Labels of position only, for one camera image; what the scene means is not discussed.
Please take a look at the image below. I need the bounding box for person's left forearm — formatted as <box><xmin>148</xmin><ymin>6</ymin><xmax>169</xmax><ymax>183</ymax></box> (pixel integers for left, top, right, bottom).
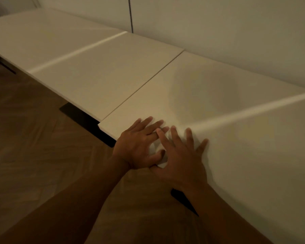
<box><xmin>0</xmin><ymin>155</ymin><xmax>133</xmax><ymax>244</ymax></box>

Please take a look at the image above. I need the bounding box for dark vertical wall strip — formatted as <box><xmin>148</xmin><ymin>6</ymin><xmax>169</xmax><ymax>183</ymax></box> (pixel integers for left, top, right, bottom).
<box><xmin>128</xmin><ymin>0</ymin><xmax>134</xmax><ymax>34</ymax></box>

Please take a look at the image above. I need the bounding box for person's right forearm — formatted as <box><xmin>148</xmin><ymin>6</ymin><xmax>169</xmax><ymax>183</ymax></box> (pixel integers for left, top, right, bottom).
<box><xmin>182</xmin><ymin>184</ymin><xmax>274</xmax><ymax>244</ymax></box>

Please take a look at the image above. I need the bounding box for person's right hand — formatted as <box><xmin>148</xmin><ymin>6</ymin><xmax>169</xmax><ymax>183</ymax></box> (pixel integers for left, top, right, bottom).
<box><xmin>149</xmin><ymin>126</ymin><xmax>209</xmax><ymax>194</ymax></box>

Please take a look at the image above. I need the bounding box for black table foot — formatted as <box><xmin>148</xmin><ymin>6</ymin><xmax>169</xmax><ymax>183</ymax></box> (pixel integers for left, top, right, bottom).
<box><xmin>59</xmin><ymin>102</ymin><xmax>117</xmax><ymax>148</ymax></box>
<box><xmin>170</xmin><ymin>188</ymin><xmax>199</xmax><ymax>217</ymax></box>

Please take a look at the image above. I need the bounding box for black table leg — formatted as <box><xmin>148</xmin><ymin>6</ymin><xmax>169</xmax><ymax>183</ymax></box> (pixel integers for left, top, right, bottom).
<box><xmin>0</xmin><ymin>51</ymin><xmax>17</xmax><ymax>75</ymax></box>

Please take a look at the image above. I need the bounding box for person's left hand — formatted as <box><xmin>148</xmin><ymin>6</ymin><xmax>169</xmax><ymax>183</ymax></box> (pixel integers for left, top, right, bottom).
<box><xmin>112</xmin><ymin>116</ymin><xmax>170</xmax><ymax>170</ymax></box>

